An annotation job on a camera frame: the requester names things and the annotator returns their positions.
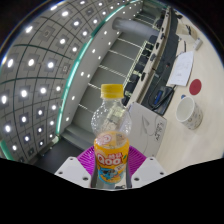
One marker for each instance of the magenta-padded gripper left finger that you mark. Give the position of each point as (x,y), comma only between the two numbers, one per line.
(71,170)

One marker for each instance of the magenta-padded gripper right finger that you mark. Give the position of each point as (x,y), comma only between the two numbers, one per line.
(148,170)

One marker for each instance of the yellow-capped orange-label drink bottle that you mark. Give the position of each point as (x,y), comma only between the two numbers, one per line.
(111,156)

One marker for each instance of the white patterned mug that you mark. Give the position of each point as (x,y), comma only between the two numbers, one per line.
(193,116)

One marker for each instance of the black conference microphone unit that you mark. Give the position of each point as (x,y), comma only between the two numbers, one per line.
(160,98)

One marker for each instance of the small blue bottle cap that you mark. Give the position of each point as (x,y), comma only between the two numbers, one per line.
(183,96)

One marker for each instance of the group of ceiling lights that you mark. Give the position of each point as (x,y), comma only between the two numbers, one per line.
(43,90)

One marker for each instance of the row of black office chairs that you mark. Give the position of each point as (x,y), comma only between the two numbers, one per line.
(136,75)

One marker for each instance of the white printed paper sheet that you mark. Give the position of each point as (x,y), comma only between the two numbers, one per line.
(181,68)

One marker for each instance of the long conference desk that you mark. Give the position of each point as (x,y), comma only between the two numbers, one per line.
(168,43)

